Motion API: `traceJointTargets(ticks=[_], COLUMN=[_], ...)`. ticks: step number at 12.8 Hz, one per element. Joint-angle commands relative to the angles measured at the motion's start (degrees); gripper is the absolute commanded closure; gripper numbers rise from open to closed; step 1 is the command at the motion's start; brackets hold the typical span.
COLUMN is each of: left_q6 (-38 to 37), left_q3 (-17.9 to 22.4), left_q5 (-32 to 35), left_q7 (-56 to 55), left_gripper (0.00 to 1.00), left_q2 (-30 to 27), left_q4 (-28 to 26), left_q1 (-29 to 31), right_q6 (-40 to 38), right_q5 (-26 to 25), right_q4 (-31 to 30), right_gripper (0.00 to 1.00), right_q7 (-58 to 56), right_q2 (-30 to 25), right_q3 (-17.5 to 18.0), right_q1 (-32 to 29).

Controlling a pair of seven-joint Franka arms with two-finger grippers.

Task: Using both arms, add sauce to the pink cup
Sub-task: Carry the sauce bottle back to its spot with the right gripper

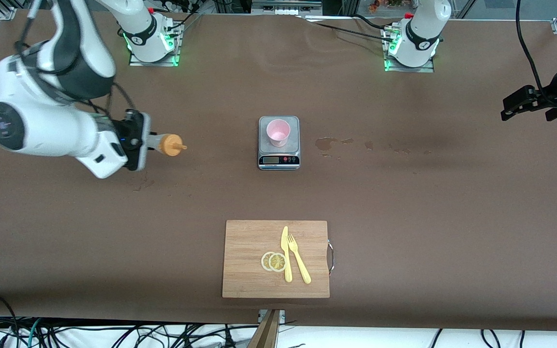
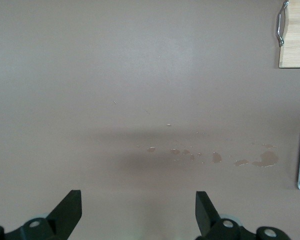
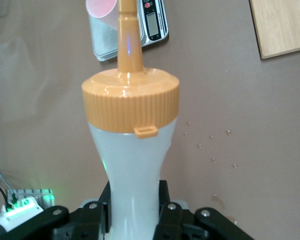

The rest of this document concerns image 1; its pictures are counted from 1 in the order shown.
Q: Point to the lemon slice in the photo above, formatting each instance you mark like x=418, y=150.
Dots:
x=277, y=262
x=264, y=261

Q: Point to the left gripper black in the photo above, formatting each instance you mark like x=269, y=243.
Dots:
x=553, y=98

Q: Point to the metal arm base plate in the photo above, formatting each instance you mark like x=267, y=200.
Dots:
x=423, y=69
x=162, y=64

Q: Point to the silver digital kitchen scale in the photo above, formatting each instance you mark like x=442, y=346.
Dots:
x=278, y=161

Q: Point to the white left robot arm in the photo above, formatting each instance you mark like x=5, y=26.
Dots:
x=421, y=34

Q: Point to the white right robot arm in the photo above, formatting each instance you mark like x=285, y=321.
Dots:
x=51, y=133

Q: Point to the pink plastic cup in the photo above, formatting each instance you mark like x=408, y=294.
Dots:
x=278, y=133

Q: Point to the small metal bracket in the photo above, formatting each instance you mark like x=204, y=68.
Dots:
x=282, y=316

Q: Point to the wooden beam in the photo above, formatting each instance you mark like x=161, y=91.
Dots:
x=266, y=333

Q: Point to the grey power strip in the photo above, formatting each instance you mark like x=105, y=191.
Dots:
x=288, y=5

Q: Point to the yellow plastic fork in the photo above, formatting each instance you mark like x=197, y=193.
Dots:
x=302, y=270

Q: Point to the wooden cutting board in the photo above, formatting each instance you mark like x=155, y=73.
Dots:
x=244, y=270

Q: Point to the sauce bottle with orange cap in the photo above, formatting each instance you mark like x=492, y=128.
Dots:
x=169, y=145

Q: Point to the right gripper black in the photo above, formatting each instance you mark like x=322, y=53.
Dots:
x=132, y=130

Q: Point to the brown table cover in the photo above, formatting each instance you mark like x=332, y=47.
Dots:
x=65, y=241

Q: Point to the yellow plastic knife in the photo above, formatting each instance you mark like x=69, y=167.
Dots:
x=285, y=241

